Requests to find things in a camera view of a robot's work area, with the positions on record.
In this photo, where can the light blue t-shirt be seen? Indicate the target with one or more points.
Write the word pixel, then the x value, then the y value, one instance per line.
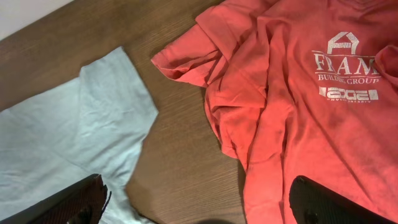
pixel 93 124

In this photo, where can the red printed t-shirt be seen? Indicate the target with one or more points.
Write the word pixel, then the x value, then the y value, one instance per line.
pixel 298 87

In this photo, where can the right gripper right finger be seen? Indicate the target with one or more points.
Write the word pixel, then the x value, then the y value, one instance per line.
pixel 313 203

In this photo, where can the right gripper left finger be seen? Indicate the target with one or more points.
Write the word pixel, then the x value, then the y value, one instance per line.
pixel 81 203

